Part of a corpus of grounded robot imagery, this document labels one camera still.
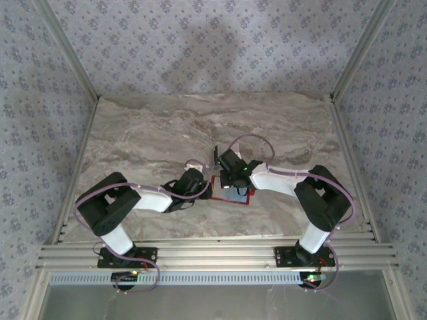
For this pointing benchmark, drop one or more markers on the red card holder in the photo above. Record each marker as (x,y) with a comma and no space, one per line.
(230,196)

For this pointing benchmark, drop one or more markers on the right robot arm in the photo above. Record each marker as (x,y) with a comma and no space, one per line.
(277,181)

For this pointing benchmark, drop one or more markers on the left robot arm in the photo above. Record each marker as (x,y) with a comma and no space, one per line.
(153,201)

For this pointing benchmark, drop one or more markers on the black card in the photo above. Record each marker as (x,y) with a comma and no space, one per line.
(215,153)

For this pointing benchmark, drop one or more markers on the black controller board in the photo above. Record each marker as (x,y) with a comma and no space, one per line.
(125,277)
(312,279)

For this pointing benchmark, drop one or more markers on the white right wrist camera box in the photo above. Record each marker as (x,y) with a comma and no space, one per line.
(237,155)

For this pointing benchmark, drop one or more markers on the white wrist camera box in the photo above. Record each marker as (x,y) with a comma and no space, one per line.
(237,155)
(194,165)

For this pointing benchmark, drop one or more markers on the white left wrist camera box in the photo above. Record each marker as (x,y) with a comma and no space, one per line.
(194,165)

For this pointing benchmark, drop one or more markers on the aluminium front rail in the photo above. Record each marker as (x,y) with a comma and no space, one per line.
(217,253)

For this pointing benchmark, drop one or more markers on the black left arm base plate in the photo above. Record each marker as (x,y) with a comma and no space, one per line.
(150,256)

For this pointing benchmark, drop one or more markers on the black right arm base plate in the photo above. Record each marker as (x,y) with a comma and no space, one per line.
(283,258)

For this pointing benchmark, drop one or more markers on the aluminium side rail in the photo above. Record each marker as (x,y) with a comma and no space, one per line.
(350,166)
(77,170)

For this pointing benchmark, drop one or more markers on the aluminium frame post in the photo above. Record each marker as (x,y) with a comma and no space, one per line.
(359,50)
(71,50)

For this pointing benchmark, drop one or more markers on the aluminium frame leg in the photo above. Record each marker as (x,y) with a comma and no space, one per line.
(397,296)
(35,296)

